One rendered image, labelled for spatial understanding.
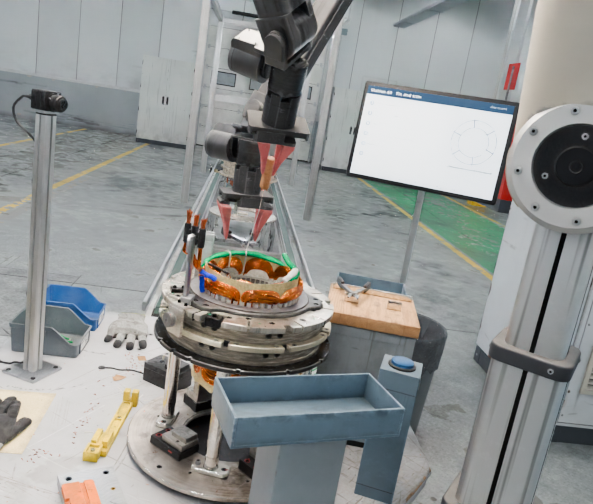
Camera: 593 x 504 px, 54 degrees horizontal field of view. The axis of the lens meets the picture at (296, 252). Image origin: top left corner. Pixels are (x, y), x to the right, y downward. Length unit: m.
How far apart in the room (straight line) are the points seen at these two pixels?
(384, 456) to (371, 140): 1.25
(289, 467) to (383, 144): 1.43
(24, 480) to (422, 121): 1.56
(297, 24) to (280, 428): 0.56
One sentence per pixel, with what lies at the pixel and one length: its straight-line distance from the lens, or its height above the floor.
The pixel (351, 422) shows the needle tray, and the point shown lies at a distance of 0.83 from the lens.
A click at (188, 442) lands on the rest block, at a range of 1.14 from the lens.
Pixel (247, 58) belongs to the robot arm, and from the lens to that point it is 0.98.
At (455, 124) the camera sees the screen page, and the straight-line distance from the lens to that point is 2.05.
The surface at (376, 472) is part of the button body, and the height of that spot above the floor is 0.84.
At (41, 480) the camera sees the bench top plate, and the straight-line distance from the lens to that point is 1.14.
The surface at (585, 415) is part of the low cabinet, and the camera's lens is 3.41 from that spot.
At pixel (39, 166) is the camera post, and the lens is 1.32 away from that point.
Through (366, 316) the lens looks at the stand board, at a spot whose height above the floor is 1.07.
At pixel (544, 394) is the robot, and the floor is 1.13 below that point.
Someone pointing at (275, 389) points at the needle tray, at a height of 1.04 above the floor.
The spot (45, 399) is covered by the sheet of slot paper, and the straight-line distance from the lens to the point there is 1.36.
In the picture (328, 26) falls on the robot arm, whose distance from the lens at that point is 1.22.
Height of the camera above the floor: 1.45
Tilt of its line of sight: 14 degrees down
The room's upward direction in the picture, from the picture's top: 9 degrees clockwise
